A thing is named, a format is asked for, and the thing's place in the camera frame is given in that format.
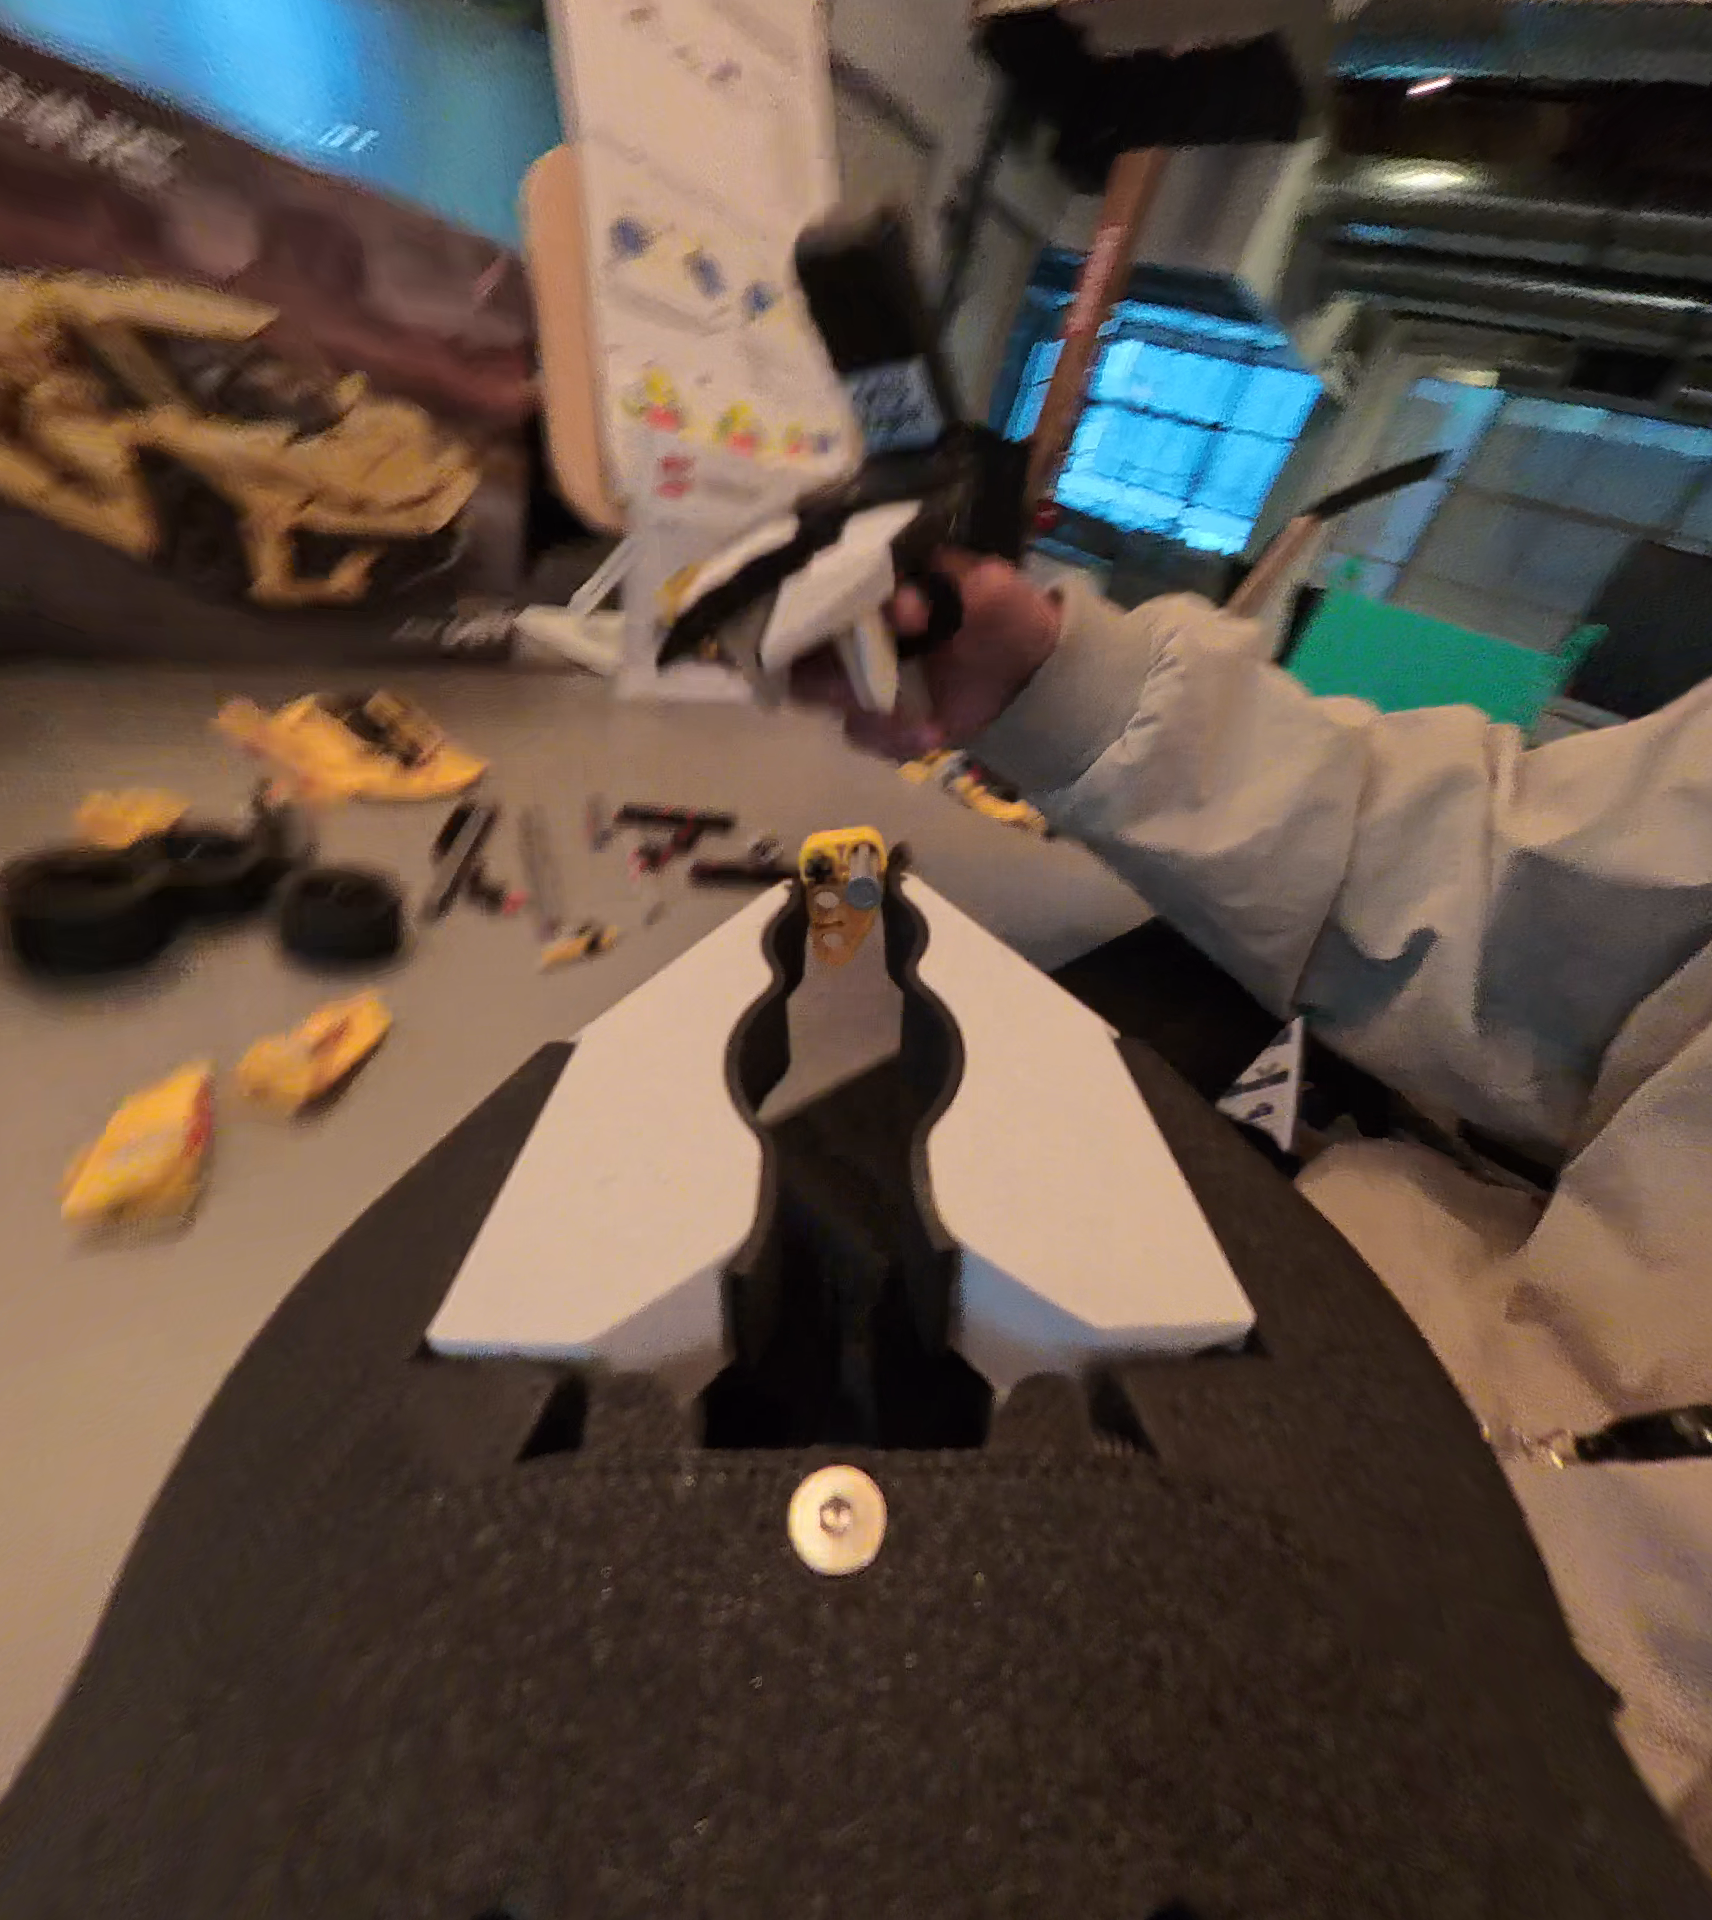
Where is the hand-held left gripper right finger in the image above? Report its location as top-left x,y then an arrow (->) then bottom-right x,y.
885,872 -> 1261,1384

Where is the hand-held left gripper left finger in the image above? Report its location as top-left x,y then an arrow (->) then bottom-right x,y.
424,882 -> 807,1370

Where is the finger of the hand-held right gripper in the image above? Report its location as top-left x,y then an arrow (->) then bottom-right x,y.
758,510 -> 930,679
654,506 -> 861,671

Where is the small yellow toy brick piece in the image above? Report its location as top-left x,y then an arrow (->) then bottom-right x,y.
795,823 -> 891,968

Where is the yellow panel with red pins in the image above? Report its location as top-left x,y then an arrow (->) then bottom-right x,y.
57,1056 -> 219,1230

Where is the person's right forearm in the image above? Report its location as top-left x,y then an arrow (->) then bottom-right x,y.
969,578 -> 1712,1171

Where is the black head desk lamp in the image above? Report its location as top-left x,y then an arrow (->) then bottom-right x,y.
1232,450 -> 1459,618

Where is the person's right hand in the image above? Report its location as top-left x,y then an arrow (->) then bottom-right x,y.
845,559 -> 1067,755

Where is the yellow brick subassembly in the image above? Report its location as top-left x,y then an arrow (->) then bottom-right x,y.
73,787 -> 190,849
232,990 -> 395,1120

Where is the group of black pinned beams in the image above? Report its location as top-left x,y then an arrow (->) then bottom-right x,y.
421,796 -> 798,940

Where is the black toy tire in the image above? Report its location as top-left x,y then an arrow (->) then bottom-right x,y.
0,842 -> 183,977
151,816 -> 309,921
274,866 -> 408,968

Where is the yellow toy car body section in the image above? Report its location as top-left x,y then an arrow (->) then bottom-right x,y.
214,688 -> 491,807

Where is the toy car set box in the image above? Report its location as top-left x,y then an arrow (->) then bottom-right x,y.
0,0 -> 543,662

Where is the green felt bin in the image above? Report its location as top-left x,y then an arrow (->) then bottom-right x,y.
1283,584 -> 1607,737

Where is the person's beige jacket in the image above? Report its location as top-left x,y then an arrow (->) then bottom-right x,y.
1297,976 -> 1712,1920

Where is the wooden post red label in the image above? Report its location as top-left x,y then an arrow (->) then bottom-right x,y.
1028,150 -> 1170,518

